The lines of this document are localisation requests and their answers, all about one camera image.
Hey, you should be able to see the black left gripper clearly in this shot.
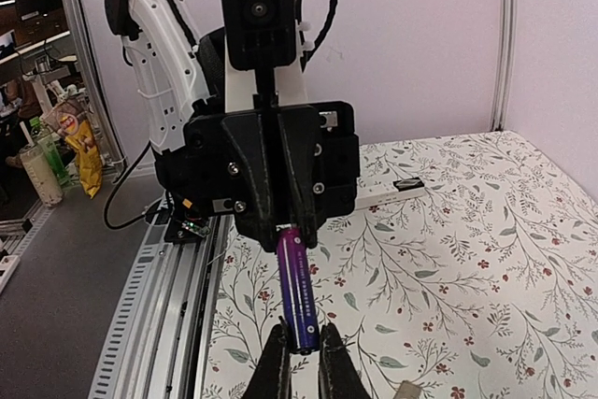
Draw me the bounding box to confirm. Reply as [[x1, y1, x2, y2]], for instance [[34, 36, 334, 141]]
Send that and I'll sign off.
[[154, 101, 360, 252]]

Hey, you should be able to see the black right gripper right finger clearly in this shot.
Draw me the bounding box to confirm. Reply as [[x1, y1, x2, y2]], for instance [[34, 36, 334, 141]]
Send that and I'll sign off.
[[318, 323, 367, 399]]

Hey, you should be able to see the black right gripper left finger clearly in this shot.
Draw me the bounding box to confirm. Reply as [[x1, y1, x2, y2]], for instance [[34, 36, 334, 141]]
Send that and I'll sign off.
[[242, 318, 292, 399]]

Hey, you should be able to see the white slim remote control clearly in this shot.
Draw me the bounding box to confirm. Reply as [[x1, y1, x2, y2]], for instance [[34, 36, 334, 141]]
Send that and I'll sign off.
[[355, 178, 425, 210]]

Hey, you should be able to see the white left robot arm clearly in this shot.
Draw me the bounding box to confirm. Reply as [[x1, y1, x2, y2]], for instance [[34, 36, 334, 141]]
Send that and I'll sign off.
[[104, 0, 360, 252]]

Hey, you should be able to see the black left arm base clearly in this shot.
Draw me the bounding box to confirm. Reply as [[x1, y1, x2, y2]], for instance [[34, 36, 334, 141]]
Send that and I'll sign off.
[[143, 192, 214, 245]]

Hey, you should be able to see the white remote on floor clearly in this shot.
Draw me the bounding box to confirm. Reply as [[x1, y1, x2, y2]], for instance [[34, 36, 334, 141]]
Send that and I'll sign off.
[[0, 255, 21, 293]]

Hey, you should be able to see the floral patterned table mat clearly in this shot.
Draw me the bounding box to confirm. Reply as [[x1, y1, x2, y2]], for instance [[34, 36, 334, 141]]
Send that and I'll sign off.
[[198, 130, 598, 399]]

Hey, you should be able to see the yellow snack bag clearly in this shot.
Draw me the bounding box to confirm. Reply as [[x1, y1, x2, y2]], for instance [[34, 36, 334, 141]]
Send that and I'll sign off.
[[42, 98, 103, 198]]

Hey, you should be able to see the green drink bottle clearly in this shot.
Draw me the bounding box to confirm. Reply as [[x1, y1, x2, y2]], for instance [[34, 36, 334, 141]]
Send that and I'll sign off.
[[30, 117, 71, 187]]

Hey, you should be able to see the white drink can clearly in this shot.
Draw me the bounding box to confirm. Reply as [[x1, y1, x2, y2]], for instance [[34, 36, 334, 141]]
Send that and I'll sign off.
[[19, 144, 64, 207]]

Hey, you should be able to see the aluminium front rail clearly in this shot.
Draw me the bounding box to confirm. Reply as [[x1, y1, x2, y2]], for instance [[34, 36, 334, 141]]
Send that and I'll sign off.
[[89, 217, 232, 398]]

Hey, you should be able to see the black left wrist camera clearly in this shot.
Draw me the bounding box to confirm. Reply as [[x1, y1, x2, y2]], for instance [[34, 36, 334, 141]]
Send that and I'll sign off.
[[221, 0, 297, 71]]

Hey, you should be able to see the left aluminium corner post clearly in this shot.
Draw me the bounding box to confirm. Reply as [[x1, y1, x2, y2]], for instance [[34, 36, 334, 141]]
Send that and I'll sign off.
[[490, 0, 517, 132]]

